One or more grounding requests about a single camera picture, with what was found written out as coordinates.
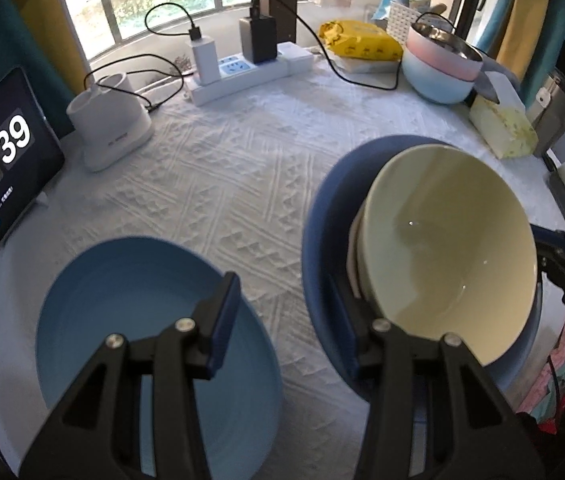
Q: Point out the pale green bowl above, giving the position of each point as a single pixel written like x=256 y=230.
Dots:
x=437 y=235

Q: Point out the steel flask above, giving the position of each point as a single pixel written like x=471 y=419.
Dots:
x=560 y=115

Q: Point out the yellow curtain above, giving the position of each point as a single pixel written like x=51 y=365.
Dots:
x=47 y=25
x=527 y=10

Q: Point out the colourful patterned cloth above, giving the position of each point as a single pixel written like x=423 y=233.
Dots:
x=557 y=380

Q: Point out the white desk lamp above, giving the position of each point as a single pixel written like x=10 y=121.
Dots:
x=107 y=125

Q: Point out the white textured tablecloth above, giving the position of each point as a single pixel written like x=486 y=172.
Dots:
x=242 y=185

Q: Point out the grey cloth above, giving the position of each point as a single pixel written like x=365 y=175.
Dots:
x=497 y=70

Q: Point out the white charger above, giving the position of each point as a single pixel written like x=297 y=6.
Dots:
x=206 y=62

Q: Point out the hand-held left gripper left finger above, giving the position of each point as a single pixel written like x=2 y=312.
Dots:
x=225 y=325

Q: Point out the pink steel-lined bowl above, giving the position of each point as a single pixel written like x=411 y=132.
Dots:
x=442 y=52

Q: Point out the light blue bowl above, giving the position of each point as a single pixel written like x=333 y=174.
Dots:
x=432 y=82

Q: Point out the white tablet stand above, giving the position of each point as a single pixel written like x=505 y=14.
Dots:
x=41 y=201

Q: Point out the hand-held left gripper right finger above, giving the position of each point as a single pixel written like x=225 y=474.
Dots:
x=350 y=330

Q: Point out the black charger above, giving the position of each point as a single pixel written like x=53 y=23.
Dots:
x=258 y=37

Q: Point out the blue plate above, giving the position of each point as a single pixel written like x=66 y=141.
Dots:
x=127 y=285

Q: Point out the large blue bowl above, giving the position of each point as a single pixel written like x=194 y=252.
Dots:
x=327 y=220

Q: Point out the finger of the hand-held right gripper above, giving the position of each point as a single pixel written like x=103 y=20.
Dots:
x=555 y=267
x=550 y=236

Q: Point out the yellow tissue box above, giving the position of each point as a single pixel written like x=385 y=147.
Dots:
x=505 y=125

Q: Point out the yellow packet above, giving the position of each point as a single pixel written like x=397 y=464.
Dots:
x=362 y=37

